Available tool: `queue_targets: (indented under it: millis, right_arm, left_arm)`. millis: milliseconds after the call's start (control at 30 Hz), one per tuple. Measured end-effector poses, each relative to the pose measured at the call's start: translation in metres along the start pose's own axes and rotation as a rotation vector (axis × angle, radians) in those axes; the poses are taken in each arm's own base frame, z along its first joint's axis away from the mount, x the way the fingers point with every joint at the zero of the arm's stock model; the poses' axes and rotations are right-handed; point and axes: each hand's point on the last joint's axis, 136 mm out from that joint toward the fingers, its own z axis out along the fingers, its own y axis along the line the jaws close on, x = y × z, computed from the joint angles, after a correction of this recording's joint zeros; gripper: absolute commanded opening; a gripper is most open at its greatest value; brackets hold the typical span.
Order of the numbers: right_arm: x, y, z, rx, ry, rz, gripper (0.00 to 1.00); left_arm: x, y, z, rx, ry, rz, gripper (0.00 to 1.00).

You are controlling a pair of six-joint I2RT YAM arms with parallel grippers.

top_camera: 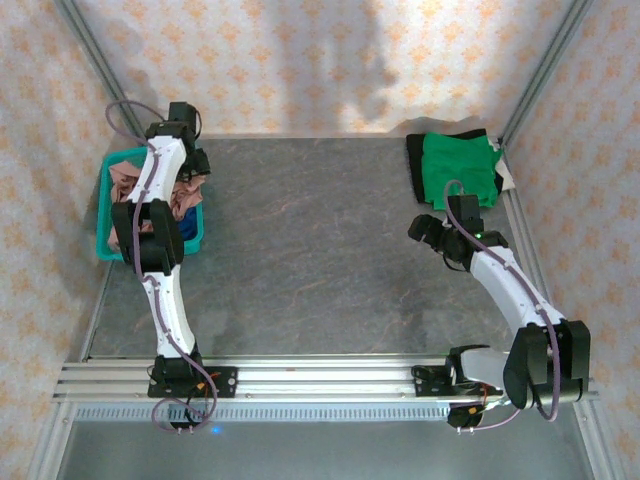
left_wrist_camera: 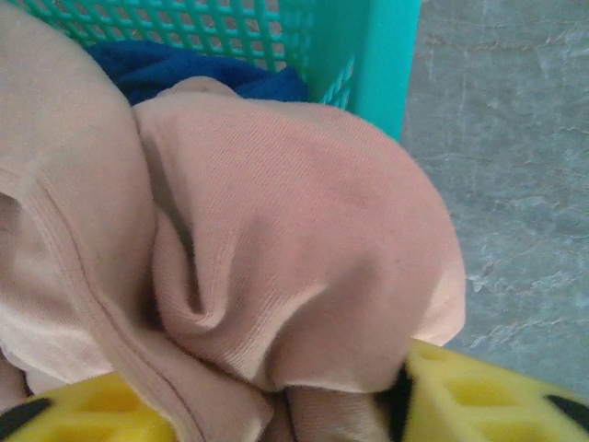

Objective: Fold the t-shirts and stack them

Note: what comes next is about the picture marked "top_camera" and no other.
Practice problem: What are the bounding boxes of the pink printed t-shirt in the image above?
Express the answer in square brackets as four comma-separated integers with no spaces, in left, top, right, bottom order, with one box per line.
[107,159,205,247]

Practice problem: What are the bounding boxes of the blue t-shirt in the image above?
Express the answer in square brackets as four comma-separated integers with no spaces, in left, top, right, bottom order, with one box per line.
[175,205,200,245]

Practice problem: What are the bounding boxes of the green folded t-shirt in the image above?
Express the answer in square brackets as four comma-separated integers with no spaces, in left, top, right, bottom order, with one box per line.
[421,132,505,211]

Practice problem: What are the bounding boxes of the white folded t-shirt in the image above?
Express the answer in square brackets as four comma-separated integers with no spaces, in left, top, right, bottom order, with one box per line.
[491,138,516,192]

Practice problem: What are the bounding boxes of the teal plastic basket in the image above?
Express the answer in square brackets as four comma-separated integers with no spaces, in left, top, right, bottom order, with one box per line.
[94,147,206,263]

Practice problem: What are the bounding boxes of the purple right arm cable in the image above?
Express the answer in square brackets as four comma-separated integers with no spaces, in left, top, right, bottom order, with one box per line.
[444,179,564,434]

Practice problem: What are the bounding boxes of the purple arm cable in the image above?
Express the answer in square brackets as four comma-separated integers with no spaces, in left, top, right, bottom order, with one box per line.
[106,99,220,434]
[444,179,564,434]

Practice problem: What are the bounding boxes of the aluminium table rear rail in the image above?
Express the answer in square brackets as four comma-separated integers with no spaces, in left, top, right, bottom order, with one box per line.
[197,131,416,141]

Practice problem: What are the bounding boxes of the aluminium frame post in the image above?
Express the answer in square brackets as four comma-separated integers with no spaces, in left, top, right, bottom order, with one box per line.
[499,0,596,144]
[52,0,149,146]

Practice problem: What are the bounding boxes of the orange red wire bundle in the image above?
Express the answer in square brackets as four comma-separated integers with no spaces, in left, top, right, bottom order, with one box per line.
[195,372,221,397]
[474,382,504,407]

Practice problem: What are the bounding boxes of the black cable connector block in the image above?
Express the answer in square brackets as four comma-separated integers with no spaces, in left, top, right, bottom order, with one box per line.
[169,403,199,434]
[446,405,485,433]

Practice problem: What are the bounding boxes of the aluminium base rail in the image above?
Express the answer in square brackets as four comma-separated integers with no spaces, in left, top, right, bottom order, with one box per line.
[52,354,599,404]

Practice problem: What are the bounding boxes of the grey slotted cable duct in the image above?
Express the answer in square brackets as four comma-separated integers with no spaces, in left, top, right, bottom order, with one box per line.
[74,403,451,422]

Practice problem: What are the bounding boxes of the aluminium frame leg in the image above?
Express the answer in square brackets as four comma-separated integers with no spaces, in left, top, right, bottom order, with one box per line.
[572,399,626,480]
[27,402,76,480]

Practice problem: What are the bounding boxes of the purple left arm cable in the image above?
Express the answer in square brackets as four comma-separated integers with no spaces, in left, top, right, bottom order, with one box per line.
[106,99,220,434]

